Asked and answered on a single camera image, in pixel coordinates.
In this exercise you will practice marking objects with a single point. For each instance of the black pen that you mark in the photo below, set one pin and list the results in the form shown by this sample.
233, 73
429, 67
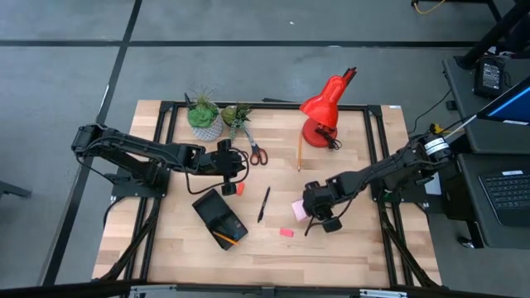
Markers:
263, 205

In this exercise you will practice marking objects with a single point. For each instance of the yellow pencil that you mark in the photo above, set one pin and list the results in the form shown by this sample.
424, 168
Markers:
299, 151
225, 238

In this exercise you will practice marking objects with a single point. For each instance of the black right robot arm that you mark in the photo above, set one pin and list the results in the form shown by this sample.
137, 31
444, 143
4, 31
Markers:
381, 171

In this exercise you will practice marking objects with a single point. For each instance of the pink eraser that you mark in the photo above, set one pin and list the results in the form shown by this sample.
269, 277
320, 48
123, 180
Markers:
286, 232

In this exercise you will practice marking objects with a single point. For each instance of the succulent in white patterned pot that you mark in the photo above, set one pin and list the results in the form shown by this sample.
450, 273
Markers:
203, 118

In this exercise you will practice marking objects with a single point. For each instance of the dark grey side desk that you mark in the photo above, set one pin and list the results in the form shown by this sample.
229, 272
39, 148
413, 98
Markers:
472, 215
459, 107

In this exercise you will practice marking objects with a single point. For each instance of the pink sticky note pad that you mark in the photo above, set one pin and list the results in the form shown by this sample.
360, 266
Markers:
297, 211

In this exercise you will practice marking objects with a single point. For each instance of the black aluminium table frame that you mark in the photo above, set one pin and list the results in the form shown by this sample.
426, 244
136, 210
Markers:
273, 106

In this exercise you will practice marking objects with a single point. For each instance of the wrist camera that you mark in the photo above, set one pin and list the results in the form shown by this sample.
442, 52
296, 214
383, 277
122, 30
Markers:
332, 224
229, 189

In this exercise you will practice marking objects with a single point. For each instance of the trailing succulent in dark pot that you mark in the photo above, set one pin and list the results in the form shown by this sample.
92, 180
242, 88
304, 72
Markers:
234, 113

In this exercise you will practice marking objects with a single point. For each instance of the black mesh desk organizer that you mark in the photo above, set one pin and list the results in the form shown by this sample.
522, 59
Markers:
215, 211

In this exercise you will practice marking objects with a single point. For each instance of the black power brick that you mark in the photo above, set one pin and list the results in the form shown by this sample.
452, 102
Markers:
490, 76

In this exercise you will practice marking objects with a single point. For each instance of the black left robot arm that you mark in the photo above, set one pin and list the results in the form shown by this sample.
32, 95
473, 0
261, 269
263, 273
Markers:
136, 147

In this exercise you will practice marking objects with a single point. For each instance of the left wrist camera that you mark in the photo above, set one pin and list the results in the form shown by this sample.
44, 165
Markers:
229, 189

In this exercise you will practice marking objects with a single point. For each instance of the computer monitor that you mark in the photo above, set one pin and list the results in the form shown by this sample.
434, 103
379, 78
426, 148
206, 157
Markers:
513, 105

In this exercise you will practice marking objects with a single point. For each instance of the black desk leg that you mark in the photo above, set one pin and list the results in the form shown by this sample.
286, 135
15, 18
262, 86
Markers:
492, 37

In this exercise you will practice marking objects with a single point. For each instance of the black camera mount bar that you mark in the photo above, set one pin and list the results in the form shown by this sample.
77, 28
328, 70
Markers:
83, 289

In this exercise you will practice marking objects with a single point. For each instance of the black laptop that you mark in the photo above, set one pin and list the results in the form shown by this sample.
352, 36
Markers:
505, 194

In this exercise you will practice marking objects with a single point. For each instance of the yellow plug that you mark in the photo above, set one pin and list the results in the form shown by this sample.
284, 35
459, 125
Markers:
435, 128

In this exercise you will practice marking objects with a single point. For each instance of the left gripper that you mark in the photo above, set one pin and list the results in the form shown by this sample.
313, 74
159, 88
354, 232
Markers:
225, 163

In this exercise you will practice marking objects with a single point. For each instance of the red and black scissors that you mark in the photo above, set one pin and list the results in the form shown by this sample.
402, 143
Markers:
253, 144

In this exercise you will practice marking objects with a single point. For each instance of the grey chair base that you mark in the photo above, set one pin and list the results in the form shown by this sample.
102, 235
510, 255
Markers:
14, 189

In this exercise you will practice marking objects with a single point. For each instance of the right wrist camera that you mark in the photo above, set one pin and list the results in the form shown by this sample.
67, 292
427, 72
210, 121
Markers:
332, 224

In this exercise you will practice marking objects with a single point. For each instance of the orange eraser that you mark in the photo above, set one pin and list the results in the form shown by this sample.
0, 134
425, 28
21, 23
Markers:
241, 189

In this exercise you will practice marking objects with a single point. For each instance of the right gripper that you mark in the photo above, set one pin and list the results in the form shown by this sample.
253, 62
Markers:
318, 198

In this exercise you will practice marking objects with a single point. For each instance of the red desk lamp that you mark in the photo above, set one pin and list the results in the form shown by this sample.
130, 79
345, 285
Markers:
321, 109

